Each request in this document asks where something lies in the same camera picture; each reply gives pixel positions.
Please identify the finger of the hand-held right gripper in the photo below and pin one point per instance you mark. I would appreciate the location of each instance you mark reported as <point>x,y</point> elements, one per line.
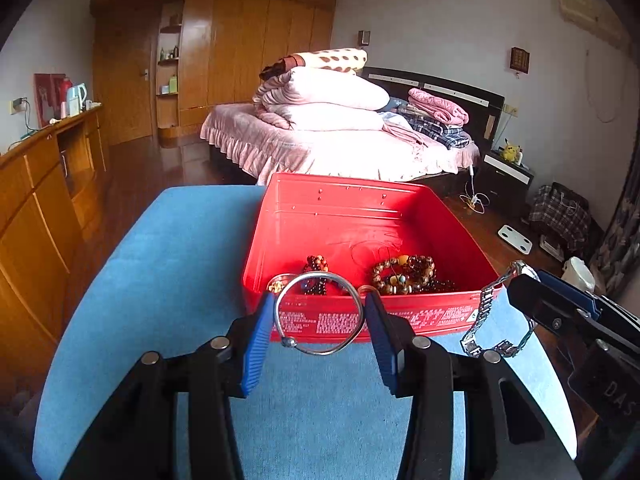
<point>575,292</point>
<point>545,310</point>

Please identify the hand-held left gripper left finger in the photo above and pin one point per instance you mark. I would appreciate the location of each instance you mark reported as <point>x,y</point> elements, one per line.
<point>257,350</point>

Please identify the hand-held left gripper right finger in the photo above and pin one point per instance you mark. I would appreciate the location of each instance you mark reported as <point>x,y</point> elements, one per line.
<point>382,345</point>

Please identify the thin silver bangle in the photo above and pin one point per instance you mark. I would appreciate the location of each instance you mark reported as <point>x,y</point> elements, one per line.
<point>288,342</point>

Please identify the silver metal wristwatch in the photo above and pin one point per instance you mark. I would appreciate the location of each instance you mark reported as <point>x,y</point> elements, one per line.
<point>487,300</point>

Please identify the red metal box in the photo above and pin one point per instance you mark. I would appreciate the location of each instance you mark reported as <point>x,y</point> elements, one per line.
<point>325,210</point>

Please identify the white plastic bucket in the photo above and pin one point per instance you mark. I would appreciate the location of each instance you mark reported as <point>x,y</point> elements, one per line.
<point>577,272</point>

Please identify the patterned curtain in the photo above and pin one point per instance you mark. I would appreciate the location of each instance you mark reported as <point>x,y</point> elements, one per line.
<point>617,250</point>

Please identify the white bathroom scale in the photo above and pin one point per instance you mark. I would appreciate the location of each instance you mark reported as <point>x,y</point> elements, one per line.
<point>515,239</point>

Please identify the plaid fabric bag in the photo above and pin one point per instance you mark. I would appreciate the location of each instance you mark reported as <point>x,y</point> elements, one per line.
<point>560,215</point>

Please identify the dark nightstand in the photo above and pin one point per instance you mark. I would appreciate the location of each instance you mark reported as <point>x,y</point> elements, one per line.
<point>505,185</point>

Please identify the blue table mat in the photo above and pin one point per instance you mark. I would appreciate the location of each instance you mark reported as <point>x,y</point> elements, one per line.
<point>150,270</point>

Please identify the yellow plush toy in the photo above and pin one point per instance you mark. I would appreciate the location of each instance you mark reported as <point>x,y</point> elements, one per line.
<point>511,151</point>

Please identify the bed with pink cover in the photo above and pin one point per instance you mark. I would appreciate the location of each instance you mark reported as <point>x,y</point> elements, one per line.
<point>320,155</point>

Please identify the plaid clothes pile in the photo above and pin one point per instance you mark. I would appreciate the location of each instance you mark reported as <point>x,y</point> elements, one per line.
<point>445,134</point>

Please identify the folded pink blanket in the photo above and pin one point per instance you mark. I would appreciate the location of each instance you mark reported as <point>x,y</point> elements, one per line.
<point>437,106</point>

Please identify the dark wooden bed headboard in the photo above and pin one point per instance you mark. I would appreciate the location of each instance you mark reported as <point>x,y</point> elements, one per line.
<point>460,92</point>

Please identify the wooden sideboard cabinet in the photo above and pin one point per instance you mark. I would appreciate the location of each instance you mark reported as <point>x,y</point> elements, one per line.
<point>35,240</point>

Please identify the folded pink duvet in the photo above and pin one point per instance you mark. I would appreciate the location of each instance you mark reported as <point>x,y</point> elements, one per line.
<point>325,102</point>

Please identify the white air conditioner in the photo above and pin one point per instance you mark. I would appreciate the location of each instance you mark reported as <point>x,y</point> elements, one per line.
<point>587,15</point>

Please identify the wooden room door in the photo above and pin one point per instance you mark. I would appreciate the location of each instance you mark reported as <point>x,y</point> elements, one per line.
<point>122,95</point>

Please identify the cream brown spotted blanket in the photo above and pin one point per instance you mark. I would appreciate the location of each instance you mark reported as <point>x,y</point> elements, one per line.
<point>332,59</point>

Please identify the wooden wardrobe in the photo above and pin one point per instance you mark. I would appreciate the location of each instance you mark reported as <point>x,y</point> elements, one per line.
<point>240,45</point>

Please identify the light blue electric kettle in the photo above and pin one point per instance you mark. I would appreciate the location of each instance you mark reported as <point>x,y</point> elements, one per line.
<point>77,101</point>

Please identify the red framed picture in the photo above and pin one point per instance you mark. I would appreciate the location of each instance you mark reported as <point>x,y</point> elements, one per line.
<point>45,100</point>

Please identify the brown wall ornament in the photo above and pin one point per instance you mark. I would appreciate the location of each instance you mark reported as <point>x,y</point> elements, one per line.
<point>520,60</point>

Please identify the small grey wall box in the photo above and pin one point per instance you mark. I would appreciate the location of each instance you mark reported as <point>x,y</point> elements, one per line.
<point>364,38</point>

